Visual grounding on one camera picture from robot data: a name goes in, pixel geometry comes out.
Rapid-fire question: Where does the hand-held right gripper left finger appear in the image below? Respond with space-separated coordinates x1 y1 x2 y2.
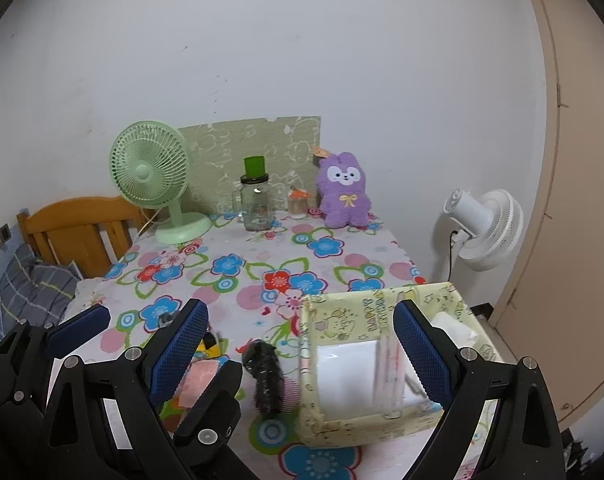
41 299 261 480

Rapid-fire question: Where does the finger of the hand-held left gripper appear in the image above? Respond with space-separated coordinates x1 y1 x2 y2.
44 304 111 359
173 358 244 461

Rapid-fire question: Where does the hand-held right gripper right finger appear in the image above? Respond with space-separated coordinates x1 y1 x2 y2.
393 299 568 480

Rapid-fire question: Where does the yellow patterned fabric box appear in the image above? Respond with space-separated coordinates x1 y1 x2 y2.
297 281 503 448

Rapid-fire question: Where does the white striped packet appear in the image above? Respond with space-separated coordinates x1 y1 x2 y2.
374 335 425 403

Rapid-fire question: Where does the white tissue pack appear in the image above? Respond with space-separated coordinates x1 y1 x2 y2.
429 311 483 356

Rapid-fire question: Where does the grey plaid pillow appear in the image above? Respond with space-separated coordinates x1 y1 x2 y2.
0 245 80 328

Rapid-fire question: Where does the wooden headboard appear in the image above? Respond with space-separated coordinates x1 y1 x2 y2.
16 196 150 280

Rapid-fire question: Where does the white floor fan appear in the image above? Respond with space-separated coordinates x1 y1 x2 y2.
433 188 524 273

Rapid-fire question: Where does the floral tablecloth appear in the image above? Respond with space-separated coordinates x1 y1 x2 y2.
47 207 513 480

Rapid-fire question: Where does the glass jar mug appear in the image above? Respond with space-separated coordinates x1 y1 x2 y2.
230 172 275 232

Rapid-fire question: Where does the green desk fan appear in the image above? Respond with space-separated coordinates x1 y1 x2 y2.
108 120 213 247

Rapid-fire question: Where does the purple plush bunny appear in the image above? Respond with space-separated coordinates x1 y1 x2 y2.
314 149 373 230

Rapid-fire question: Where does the small jar with orange lid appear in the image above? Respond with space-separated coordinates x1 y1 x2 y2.
288 187 309 221

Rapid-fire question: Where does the beige door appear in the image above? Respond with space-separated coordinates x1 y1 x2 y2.
492 0 604 426

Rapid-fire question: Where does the black fan cable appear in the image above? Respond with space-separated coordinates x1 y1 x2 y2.
447 230 458 283

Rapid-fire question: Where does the green patterned wall sheet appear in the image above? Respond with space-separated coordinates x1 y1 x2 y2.
177 116 323 216

